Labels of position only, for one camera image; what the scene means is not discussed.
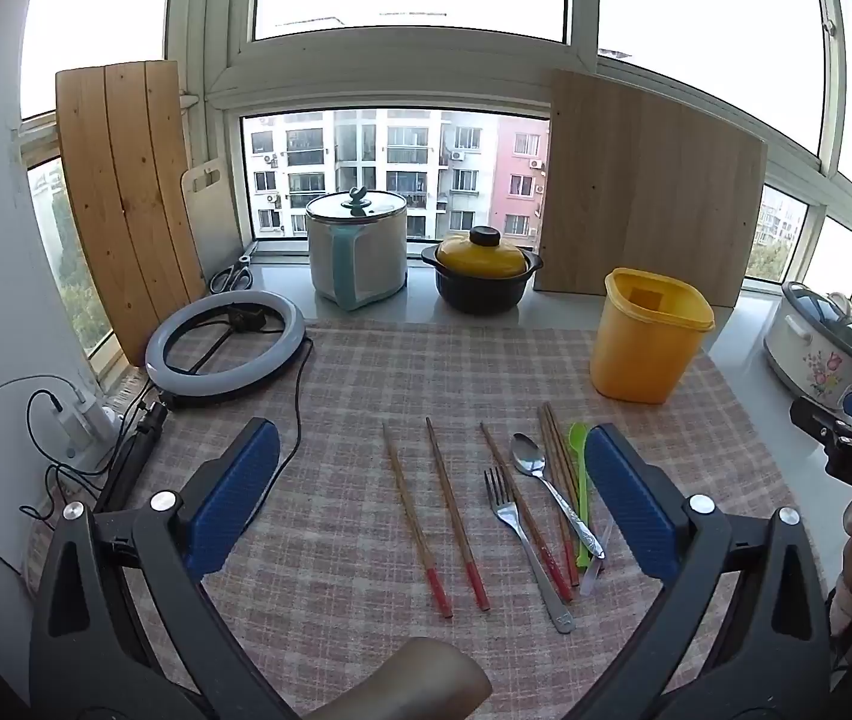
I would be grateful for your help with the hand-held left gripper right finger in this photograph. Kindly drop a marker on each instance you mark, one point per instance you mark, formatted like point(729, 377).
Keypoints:
point(628, 495)

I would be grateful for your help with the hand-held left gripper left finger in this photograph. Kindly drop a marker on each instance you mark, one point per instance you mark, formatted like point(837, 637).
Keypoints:
point(242, 487)

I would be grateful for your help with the green plastic spoon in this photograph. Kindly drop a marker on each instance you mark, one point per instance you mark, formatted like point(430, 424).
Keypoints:
point(580, 442)

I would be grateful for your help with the clear plastic utensil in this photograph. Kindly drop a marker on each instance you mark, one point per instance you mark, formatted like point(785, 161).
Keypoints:
point(597, 570)

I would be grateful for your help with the metal spoon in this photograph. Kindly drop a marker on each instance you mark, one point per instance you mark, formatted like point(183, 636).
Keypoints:
point(531, 454)

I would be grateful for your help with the metal fork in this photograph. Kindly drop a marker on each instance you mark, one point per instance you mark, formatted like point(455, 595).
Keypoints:
point(505, 499)

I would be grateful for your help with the yellow plastic container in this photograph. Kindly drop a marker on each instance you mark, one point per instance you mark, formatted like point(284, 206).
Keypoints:
point(643, 352)

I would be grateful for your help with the person's left hand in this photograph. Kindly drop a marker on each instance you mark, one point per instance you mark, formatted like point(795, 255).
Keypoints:
point(411, 679)

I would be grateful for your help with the white floral slow cooker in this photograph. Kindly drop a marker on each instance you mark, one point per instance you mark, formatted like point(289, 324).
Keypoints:
point(816, 360)

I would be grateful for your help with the pink checked tablecloth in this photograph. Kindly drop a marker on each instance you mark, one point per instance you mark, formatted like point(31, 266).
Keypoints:
point(351, 390)

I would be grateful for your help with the white power strip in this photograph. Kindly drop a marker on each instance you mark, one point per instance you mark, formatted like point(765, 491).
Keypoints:
point(85, 424)

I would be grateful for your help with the black scissors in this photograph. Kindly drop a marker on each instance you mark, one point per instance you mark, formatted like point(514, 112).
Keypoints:
point(231, 276)

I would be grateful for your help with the white cutting board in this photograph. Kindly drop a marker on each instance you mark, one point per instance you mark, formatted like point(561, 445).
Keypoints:
point(212, 225)

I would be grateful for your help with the black casserole with yellow lid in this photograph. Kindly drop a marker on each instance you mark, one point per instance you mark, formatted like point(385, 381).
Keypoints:
point(482, 270)

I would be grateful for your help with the light wooden board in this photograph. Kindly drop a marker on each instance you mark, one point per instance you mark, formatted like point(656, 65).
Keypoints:
point(643, 195)

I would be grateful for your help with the wooden plank board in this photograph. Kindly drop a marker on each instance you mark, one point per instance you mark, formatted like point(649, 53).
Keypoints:
point(130, 202)

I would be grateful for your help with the white window frame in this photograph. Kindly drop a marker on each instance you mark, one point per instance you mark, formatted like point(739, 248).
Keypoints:
point(396, 67)

